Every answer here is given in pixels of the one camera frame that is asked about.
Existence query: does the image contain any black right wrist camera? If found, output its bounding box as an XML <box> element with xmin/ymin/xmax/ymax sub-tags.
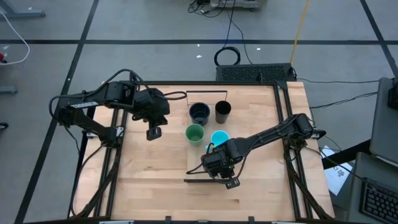
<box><xmin>224</xmin><ymin>177</ymin><xmax>241</xmax><ymax>190</ymax></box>

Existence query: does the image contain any cyan ceramic mug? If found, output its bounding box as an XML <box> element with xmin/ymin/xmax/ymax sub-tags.
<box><xmin>205</xmin><ymin>129</ymin><xmax>231</xmax><ymax>153</ymax></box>

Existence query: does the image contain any thin black cable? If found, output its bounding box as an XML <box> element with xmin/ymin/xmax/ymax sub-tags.
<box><xmin>295</xmin><ymin>77</ymin><xmax>380</xmax><ymax>85</ymax></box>

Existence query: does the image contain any tall black cup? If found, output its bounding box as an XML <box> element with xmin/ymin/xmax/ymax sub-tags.
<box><xmin>215</xmin><ymin>100</ymin><xmax>233</xmax><ymax>125</ymax></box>

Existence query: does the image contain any wooden tray board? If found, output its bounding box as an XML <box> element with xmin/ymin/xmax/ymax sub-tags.
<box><xmin>183</xmin><ymin>90</ymin><xmax>234</xmax><ymax>184</ymax></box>

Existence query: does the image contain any green plastic cup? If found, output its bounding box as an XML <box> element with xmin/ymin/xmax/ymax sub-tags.
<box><xmin>185</xmin><ymin>123</ymin><xmax>206</xmax><ymax>147</ymax></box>

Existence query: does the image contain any dark blue enamel mug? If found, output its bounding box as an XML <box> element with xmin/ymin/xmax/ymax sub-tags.
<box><xmin>188</xmin><ymin>101</ymin><xmax>211</xmax><ymax>127</ymax></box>

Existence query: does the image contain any white printed paper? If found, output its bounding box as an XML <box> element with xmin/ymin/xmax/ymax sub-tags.
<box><xmin>320</xmin><ymin>145</ymin><xmax>354</xmax><ymax>196</ymax></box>

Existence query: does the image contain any grey table foot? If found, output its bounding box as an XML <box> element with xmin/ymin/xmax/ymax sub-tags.
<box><xmin>0</xmin><ymin>85</ymin><xmax>19</xmax><ymax>95</ymax></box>
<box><xmin>0</xmin><ymin>0</ymin><xmax>47</xmax><ymax>19</ymax></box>

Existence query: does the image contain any grey laptop lid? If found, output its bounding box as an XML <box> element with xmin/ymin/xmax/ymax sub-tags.
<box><xmin>369</xmin><ymin>77</ymin><xmax>398</xmax><ymax>167</ymax></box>

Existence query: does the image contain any yellow cable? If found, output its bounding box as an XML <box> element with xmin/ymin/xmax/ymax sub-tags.
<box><xmin>289</xmin><ymin>0</ymin><xmax>312</xmax><ymax>65</ymax></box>

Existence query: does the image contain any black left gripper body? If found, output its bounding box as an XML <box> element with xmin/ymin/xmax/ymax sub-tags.
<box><xmin>131</xmin><ymin>87</ymin><xmax>172</xmax><ymax>129</ymax></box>

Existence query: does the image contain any black keyboard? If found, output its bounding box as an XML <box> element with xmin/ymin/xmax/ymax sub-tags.
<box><xmin>359</xmin><ymin>177</ymin><xmax>398</xmax><ymax>224</ymax></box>

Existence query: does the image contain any black aluminium table frame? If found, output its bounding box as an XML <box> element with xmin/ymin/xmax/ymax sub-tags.
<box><xmin>67</xmin><ymin>70</ymin><xmax>335</xmax><ymax>224</ymax></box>

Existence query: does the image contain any white cable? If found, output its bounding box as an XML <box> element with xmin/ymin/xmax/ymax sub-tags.
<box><xmin>0</xmin><ymin>11</ymin><xmax>31</xmax><ymax>66</ymax></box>

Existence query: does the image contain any black coiled cable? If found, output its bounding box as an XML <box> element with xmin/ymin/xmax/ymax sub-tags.
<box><xmin>213</xmin><ymin>0</ymin><xmax>242</xmax><ymax>67</ymax></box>

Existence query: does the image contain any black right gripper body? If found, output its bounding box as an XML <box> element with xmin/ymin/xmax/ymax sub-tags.
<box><xmin>200</xmin><ymin>145</ymin><xmax>238</xmax><ymax>180</ymax></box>

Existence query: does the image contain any black floor cable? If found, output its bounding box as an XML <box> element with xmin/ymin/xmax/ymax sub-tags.
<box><xmin>231</xmin><ymin>18</ymin><xmax>253</xmax><ymax>65</ymax></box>

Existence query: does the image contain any black computer case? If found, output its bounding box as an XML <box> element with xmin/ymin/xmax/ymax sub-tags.
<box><xmin>215</xmin><ymin>63</ymin><xmax>296</xmax><ymax>83</ymax></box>

